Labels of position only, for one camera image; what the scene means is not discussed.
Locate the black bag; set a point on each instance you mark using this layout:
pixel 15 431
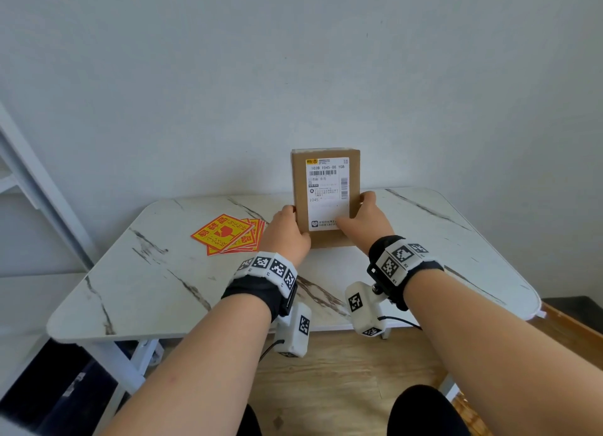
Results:
pixel 52 388

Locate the brown cardboard box white label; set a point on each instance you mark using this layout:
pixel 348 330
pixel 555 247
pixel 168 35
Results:
pixel 325 167

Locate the black mat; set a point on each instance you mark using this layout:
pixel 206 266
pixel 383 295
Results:
pixel 577 311

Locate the person's left hand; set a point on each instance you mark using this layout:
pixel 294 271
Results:
pixel 282 238

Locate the pile of yellow red stickers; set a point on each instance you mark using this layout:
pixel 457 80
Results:
pixel 221 234

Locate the person's right hand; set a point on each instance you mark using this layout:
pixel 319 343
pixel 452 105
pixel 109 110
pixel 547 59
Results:
pixel 372 228

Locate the person's black trousers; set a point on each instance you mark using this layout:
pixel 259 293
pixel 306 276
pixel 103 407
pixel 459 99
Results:
pixel 424 412

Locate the person's right thumb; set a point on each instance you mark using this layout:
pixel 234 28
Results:
pixel 347 223

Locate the black wristband with marker tags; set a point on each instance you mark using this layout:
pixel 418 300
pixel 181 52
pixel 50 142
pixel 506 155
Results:
pixel 395 261
pixel 264 280

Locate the person's right forearm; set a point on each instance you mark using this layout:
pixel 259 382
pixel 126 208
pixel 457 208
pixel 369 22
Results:
pixel 485 351

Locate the white metal rack frame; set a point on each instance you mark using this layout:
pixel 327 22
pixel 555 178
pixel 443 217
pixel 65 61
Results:
pixel 42 190

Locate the person's left thumb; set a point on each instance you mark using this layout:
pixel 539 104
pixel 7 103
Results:
pixel 289 213

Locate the person's left forearm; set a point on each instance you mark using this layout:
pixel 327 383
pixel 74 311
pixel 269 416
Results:
pixel 198 369

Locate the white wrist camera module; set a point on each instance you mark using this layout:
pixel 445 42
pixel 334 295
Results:
pixel 294 329
pixel 365 308

